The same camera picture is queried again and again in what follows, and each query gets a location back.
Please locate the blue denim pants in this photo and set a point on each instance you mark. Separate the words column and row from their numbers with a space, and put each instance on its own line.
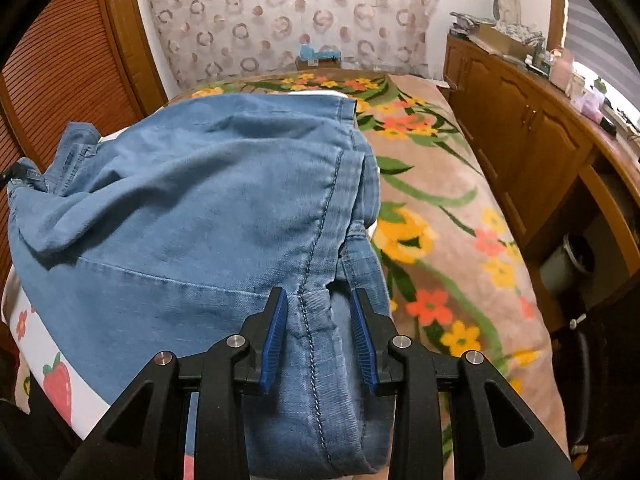
column 200, row 200

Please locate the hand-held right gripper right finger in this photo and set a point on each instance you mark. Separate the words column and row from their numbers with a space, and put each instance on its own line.
column 361, row 345

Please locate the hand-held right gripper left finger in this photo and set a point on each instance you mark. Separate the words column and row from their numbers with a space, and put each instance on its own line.
column 272, row 345

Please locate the striped window blind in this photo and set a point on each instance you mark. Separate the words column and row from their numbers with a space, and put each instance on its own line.
column 600, row 25

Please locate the pale purple container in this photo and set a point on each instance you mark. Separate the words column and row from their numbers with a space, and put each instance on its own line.
column 587, row 105

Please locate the cardboard box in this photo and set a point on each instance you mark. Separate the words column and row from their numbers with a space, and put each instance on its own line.
column 505, row 40

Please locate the white trash can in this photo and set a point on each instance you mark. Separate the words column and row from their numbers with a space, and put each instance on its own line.
column 565, row 265

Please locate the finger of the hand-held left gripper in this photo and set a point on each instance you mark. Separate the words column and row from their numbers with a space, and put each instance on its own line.
column 7, row 176

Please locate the pink container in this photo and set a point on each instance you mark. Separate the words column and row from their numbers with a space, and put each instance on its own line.
column 562, row 67

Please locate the wooden louvered door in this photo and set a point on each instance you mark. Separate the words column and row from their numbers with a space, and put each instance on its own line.
column 65, row 70

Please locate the white strawberry print blanket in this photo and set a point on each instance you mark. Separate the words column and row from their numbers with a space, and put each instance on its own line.
column 55, row 380

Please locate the wooden cabinet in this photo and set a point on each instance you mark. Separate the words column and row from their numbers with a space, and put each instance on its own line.
column 525, row 150

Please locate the brown floral blanket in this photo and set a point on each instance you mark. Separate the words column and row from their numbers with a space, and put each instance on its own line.
column 440, row 220

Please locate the small blue toy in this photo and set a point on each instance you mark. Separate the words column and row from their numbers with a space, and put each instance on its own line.
column 315, row 55

